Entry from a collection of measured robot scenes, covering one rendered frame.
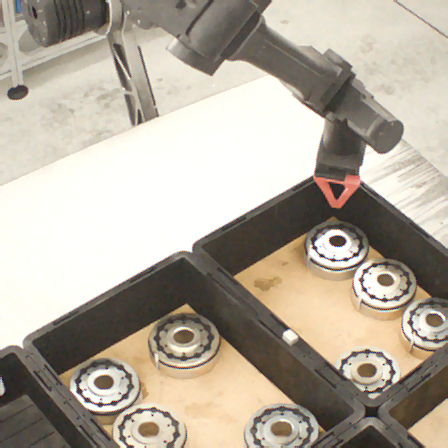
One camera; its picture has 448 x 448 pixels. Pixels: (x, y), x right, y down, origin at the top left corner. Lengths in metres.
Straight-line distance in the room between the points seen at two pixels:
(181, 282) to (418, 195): 0.60
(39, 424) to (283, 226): 0.51
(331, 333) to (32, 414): 0.47
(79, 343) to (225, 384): 0.22
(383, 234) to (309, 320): 0.19
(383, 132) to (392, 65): 2.18
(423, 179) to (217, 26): 1.06
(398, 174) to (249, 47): 0.98
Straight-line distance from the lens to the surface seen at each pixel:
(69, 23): 2.12
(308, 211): 1.62
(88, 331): 1.45
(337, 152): 1.44
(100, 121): 3.25
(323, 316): 1.53
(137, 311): 1.48
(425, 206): 1.91
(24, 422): 1.43
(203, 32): 0.97
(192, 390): 1.44
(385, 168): 1.98
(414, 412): 1.38
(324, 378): 1.33
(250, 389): 1.44
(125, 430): 1.36
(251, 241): 1.56
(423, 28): 3.77
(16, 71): 3.38
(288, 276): 1.58
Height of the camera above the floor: 1.98
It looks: 44 degrees down
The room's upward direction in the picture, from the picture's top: 2 degrees counter-clockwise
